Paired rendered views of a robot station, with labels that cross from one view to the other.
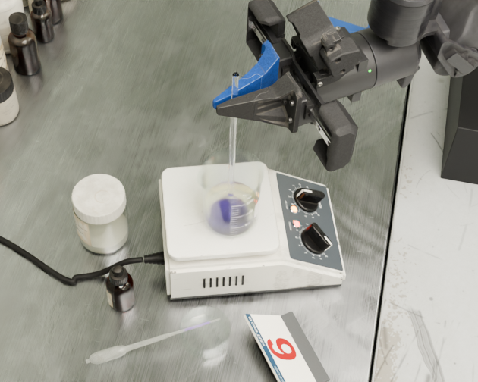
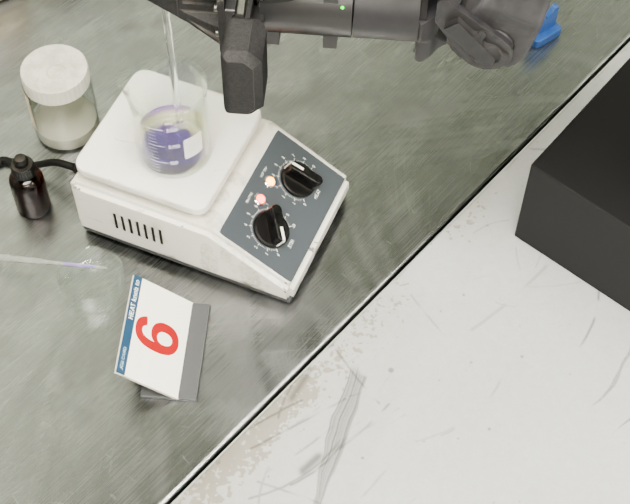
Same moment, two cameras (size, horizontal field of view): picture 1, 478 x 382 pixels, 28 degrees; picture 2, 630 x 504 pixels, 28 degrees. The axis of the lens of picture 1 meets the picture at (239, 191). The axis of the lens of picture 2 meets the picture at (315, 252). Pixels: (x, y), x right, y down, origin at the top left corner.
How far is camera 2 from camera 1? 0.44 m
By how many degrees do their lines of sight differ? 18
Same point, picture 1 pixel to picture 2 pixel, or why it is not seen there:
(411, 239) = (419, 291)
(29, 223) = not seen: outside the picture
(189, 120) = not seen: hidden behind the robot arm
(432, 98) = not seen: hidden behind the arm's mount
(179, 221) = (113, 132)
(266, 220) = (212, 173)
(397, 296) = (351, 348)
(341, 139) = (230, 67)
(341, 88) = (296, 16)
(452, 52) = (454, 21)
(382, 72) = (360, 16)
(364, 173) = (419, 189)
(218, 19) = not seen: outside the picture
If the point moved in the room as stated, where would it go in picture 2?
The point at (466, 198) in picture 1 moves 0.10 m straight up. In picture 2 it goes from (529, 273) to (548, 202)
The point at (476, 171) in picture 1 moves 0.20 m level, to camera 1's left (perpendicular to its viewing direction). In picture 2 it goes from (555, 243) to (350, 144)
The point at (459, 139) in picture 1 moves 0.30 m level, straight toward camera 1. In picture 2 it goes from (533, 183) to (236, 386)
